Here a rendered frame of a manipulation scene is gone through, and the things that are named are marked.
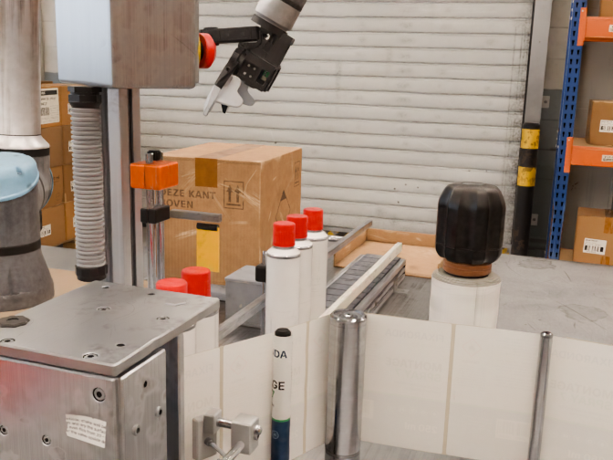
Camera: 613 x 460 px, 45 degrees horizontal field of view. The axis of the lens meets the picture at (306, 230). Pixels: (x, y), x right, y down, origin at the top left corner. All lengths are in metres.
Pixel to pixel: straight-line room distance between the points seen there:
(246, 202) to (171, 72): 0.76
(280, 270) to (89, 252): 0.34
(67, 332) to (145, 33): 0.37
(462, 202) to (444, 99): 4.29
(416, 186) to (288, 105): 1.10
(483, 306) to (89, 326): 0.54
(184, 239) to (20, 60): 0.50
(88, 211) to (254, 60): 0.63
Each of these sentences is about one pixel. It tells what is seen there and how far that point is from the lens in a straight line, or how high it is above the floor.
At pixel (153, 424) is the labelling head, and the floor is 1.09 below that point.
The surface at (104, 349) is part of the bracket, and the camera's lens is 0.46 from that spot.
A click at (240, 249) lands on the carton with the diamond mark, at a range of 1.54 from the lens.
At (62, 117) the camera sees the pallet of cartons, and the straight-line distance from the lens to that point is 4.95.
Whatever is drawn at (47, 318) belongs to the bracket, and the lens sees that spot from 0.52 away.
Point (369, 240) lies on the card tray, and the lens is 2.08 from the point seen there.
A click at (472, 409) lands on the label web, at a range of 0.79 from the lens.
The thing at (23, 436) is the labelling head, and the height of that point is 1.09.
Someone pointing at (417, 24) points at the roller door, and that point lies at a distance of 5.20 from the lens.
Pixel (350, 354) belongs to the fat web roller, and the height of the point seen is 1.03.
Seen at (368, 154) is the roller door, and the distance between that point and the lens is 5.28.
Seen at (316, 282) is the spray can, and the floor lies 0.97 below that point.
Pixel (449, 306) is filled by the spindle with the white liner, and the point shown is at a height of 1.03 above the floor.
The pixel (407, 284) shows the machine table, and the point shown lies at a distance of 1.70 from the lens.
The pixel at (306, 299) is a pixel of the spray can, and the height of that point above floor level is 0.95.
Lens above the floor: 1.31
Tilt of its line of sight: 13 degrees down
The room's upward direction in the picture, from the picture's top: 2 degrees clockwise
